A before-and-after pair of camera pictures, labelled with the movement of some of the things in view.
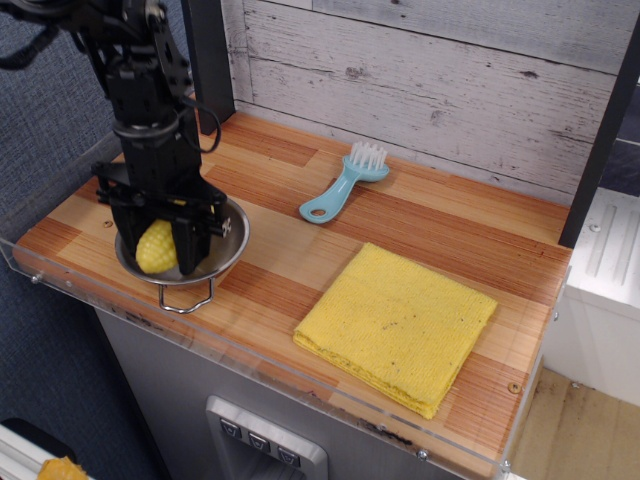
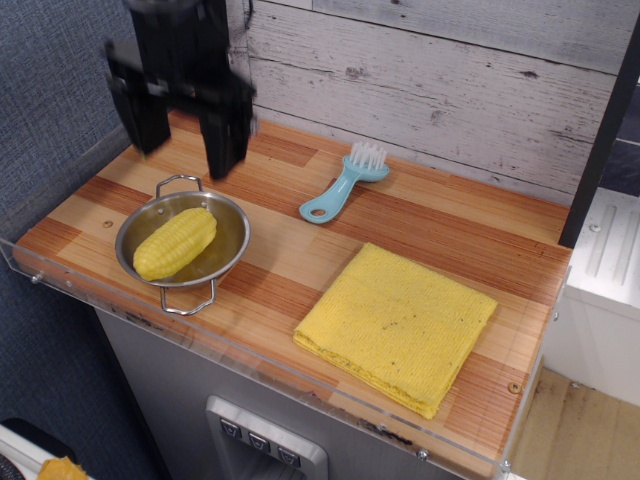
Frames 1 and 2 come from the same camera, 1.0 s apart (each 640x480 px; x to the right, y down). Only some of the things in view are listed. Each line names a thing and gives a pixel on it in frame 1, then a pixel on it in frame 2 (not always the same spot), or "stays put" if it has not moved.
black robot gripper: x=161 y=174 -> x=179 y=57
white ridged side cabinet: x=594 y=339 stays put
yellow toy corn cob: x=156 y=250 stays put
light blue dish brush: x=366 y=162 stays put
